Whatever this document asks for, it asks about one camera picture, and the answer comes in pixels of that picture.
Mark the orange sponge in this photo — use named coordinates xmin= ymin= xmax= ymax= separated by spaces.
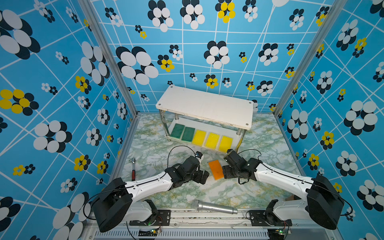
xmin=209 ymin=160 xmax=224 ymax=181

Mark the yellow sponge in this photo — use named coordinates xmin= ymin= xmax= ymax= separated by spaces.
xmin=192 ymin=130 xmax=207 ymax=147
xmin=205 ymin=133 xmax=220 ymax=150
xmin=219 ymin=136 xmax=233 ymax=153

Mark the green sponge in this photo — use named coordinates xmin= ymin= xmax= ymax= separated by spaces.
xmin=170 ymin=124 xmax=185 ymax=139
xmin=182 ymin=127 xmax=195 ymax=142

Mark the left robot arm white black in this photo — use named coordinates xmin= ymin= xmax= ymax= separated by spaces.
xmin=91 ymin=156 xmax=210 ymax=233

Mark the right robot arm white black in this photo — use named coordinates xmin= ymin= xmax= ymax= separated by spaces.
xmin=223 ymin=149 xmax=345 ymax=230

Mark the white two-tier shelf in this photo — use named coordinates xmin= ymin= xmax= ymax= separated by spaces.
xmin=156 ymin=85 xmax=255 ymax=153

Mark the silver microphone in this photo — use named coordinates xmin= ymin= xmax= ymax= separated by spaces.
xmin=192 ymin=200 xmax=238 ymax=215

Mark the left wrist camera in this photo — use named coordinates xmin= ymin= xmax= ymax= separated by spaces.
xmin=195 ymin=151 xmax=203 ymax=161

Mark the red handled ratchet wrench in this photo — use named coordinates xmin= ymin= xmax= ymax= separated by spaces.
xmin=131 ymin=158 xmax=136 ymax=181

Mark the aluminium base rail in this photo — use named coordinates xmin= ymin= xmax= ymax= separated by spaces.
xmin=81 ymin=209 xmax=342 ymax=240

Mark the aluminium frame post right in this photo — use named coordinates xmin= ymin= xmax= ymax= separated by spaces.
xmin=274 ymin=0 xmax=347 ymax=118

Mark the aluminium frame post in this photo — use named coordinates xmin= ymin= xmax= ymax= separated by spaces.
xmin=274 ymin=0 xmax=347 ymax=118
xmin=79 ymin=0 xmax=139 ymax=119

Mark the aluminium frame post left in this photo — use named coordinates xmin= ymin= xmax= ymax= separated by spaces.
xmin=79 ymin=0 xmax=139 ymax=119

